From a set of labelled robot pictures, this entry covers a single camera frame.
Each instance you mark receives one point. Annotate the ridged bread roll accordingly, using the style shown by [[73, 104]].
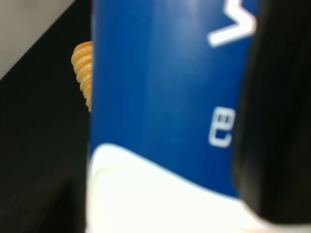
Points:
[[82, 61]]

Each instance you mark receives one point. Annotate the blue white yogurt bottle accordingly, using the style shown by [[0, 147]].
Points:
[[167, 75]]

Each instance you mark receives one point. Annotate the black tablecloth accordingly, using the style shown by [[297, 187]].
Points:
[[44, 128]]

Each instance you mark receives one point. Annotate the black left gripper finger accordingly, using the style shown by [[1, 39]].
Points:
[[271, 158]]

